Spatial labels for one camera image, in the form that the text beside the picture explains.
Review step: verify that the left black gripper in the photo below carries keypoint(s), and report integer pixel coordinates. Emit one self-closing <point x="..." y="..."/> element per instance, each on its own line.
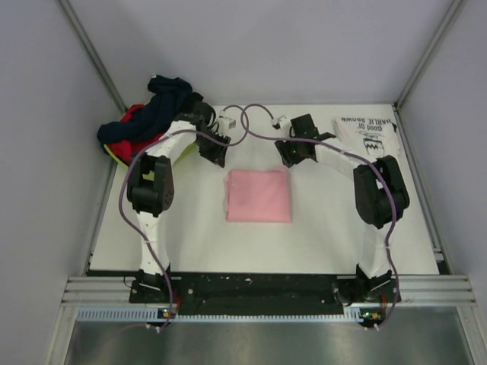
<point x="216" y="156"/>

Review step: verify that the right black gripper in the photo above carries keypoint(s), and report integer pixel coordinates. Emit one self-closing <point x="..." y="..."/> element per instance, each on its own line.
<point x="288" y="159"/>

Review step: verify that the pink t shirt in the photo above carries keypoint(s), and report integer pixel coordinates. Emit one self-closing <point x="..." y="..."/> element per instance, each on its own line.
<point x="253" y="196"/>

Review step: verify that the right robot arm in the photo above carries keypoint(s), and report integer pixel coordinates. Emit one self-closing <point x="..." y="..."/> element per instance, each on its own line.
<point x="381" y="196"/>

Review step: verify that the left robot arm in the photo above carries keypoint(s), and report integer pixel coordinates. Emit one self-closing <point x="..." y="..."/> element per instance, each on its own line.
<point x="149" y="182"/>

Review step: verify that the lime green plastic basket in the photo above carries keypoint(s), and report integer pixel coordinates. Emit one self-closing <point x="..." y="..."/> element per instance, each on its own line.
<point x="186" y="152"/>

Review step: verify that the black t shirt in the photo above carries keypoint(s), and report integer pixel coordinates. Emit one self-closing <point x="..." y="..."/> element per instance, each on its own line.
<point x="192" y="104"/>

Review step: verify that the navy blue t shirt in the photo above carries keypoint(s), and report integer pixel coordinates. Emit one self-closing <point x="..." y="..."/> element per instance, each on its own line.
<point x="154" y="117"/>

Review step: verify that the white printed folded t shirt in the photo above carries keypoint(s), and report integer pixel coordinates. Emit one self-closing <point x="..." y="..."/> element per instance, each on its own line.
<point x="371" y="137"/>

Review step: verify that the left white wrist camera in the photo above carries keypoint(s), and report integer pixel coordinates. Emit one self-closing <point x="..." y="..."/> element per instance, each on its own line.
<point x="225" y="123"/>

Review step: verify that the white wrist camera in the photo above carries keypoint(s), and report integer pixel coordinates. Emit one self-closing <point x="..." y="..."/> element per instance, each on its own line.
<point x="225" y="123"/>
<point x="280" y="122"/>

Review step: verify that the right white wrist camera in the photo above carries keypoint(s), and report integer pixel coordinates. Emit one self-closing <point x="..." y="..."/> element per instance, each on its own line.
<point x="280" y="122"/>

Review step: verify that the left aluminium corner post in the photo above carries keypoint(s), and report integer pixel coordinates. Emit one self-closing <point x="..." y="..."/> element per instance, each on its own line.
<point x="90" y="50"/>

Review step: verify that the aluminium corner post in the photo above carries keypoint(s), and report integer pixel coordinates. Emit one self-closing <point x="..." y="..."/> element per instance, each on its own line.
<point x="90" y="50"/>
<point x="448" y="20"/>

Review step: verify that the aluminium frame rail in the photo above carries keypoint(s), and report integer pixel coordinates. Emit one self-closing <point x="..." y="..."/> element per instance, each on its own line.
<point x="415" y="290"/>

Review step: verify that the right aluminium corner post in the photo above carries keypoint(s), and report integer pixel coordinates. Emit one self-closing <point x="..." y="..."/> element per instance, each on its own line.
<point x="448" y="20"/>

